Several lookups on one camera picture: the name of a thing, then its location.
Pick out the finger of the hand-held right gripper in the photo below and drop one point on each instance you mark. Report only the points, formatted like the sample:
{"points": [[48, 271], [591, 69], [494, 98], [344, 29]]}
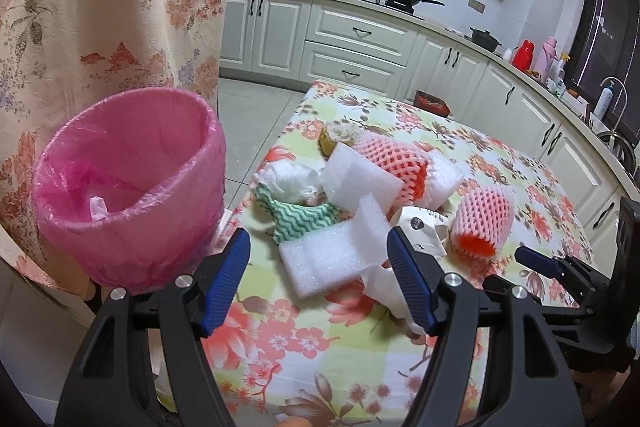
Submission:
{"points": [[497, 283], [537, 259]]}

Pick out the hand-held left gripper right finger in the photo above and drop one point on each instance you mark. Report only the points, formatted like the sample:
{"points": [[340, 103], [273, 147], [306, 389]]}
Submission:
{"points": [[410, 277]]}

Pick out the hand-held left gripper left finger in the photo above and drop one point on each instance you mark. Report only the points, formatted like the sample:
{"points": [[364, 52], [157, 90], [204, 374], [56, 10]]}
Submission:
{"points": [[227, 277]]}

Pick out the white paper tissue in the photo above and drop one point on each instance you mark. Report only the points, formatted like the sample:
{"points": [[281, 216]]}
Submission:
{"points": [[382, 287]]}

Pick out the small pink foam fruit net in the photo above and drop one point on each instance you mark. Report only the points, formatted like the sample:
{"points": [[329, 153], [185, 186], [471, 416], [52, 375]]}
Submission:
{"points": [[482, 217]]}

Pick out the green wavy striped cloth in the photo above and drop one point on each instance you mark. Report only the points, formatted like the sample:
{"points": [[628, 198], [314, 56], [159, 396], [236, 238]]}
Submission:
{"points": [[290, 219]]}

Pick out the bent white foam sheet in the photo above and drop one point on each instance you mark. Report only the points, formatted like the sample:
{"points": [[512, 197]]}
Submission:
{"points": [[320, 262]]}

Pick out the pink lined waste bin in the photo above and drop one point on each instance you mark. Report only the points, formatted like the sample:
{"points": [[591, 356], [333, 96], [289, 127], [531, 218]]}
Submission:
{"points": [[150, 217]]}

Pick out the thick white foam sheet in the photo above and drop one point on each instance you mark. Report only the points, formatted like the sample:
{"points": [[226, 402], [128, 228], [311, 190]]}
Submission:
{"points": [[350, 177]]}

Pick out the large pink foam fruit net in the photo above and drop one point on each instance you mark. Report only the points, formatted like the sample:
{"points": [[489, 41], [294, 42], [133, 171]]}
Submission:
{"points": [[395, 157]]}

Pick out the floral tablecloth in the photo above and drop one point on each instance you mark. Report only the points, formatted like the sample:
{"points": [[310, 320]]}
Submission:
{"points": [[300, 337]]}

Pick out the crumpled white tissue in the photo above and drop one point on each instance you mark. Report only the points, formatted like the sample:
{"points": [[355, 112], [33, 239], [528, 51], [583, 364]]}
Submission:
{"points": [[287, 179]]}

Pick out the white tissue in bin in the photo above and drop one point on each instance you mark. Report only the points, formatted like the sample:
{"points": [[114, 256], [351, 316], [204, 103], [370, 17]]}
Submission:
{"points": [[99, 209]]}

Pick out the yellow sponge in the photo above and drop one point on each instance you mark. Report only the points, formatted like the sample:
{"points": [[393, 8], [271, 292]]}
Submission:
{"points": [[330, 142]]}

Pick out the white pump bottle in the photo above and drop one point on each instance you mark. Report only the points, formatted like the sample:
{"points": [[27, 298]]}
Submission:
{"points": [[602, 102]]}

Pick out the steel faucet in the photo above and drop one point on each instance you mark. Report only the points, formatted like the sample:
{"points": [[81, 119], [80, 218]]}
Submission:
{"points": [[624, 107]]}

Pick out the red box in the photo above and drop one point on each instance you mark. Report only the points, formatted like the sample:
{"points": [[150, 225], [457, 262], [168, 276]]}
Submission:
{"points": [[432, 103]]}

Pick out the green and white bottle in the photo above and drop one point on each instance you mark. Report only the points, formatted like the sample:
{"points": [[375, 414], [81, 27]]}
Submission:
{"points": [[559, 77]]}

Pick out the pink thermos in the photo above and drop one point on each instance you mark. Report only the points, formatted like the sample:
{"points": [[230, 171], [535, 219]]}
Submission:
{"points": [[549, 57]]}

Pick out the red thermos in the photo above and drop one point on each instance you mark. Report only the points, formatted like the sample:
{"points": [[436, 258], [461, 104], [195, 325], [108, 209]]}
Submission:
{"points": [[524, 57]]}

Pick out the small white cup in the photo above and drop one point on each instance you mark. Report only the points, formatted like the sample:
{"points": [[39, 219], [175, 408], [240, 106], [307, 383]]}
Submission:
{"points": [[508, 55]]}

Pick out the black casserole pot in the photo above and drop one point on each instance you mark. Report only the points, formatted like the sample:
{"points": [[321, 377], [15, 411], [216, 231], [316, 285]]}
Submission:
{"points": [[485, 39]]}

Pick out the dark window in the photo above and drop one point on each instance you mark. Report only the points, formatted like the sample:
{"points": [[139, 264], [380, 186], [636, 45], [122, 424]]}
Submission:
{"points": [[605, 27]]}

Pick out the white kitchen base cabinets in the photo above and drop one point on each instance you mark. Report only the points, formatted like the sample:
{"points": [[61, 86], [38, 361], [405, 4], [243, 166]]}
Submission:
{"points": [[350, 42]]}

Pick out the floral curtain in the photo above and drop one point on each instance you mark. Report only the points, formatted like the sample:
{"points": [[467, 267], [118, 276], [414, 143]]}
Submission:
{"points": [[100, 7]]}

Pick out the grey wall outlet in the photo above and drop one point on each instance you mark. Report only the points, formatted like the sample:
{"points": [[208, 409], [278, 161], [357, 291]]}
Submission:
{"points": [[476, 5]]}

